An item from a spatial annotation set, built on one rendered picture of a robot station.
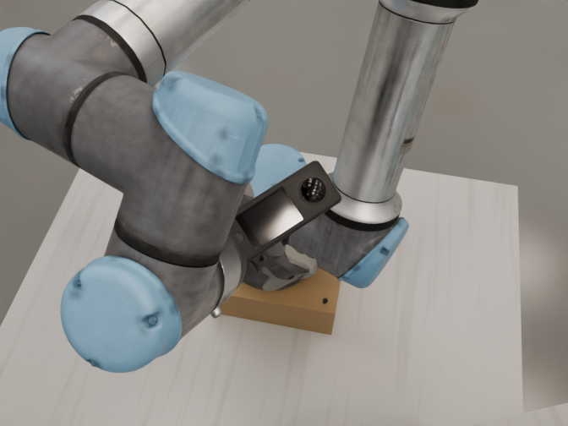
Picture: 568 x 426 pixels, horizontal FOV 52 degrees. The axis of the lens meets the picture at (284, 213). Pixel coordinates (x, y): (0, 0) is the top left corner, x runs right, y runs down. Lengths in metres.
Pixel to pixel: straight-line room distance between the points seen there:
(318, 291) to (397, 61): 0.45
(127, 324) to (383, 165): 0.43
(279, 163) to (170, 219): 0.48
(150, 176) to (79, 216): 0.86
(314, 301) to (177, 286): 0.60
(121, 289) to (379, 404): 0.70
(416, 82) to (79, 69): 0.38
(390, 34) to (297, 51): 2.14
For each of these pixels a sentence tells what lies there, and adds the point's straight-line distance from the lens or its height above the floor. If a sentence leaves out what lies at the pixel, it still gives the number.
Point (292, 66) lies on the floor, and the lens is 2.71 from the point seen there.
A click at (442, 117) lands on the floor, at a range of 2.57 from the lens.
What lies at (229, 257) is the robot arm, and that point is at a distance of 0.47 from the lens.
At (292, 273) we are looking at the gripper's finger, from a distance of 0.59.
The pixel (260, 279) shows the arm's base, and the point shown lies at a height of 0.98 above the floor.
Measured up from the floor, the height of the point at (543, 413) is 0.86.
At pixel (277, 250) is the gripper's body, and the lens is 0.58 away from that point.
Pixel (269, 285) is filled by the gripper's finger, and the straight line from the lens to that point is 0.65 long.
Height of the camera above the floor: 1.82
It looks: 56 degrees down
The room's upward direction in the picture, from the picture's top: straight up
